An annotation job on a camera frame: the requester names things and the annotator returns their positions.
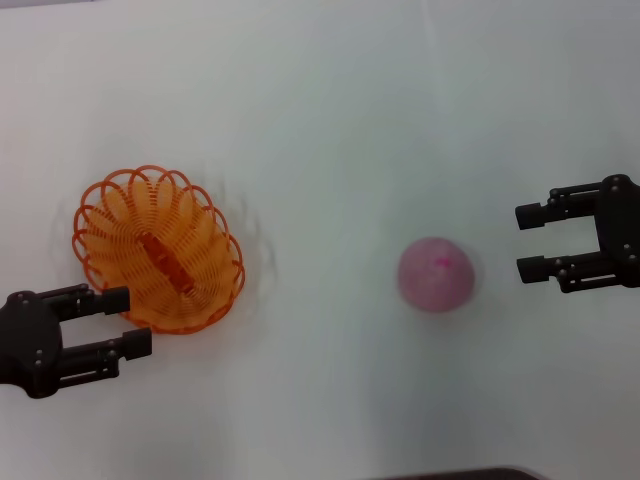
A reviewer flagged orange plastic woven basket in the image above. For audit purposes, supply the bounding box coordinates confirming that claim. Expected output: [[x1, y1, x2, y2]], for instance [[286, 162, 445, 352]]
[[71, 164, 247, 336]]

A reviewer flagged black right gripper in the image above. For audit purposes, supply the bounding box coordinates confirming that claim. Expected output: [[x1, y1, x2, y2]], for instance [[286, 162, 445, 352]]
[[515, 174, 640, 295]]

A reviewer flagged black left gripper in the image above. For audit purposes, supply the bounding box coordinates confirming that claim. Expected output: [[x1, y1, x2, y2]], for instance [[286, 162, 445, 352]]
[[0, 283, 154, 400]]

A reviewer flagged dark robot torso edge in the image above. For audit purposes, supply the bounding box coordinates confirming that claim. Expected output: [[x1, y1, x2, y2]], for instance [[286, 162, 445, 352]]
[[368, 464, 545, 480]]

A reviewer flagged pink peach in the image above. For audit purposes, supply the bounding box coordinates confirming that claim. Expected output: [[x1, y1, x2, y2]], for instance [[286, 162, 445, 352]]
[[396, 235, 477, 315]]

